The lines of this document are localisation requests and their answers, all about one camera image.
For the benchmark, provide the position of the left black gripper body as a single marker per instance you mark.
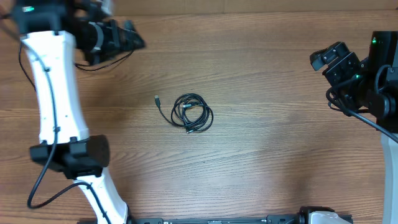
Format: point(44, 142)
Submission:
point(112, 40)

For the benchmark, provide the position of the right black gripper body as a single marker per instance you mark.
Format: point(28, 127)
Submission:
point(343, 69)

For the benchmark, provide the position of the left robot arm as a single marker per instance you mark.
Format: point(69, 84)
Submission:
point(60, 37)

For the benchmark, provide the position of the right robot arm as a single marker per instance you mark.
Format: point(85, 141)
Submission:
point(367, 90)

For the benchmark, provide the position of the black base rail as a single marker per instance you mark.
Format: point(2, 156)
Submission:
point(309, 214)

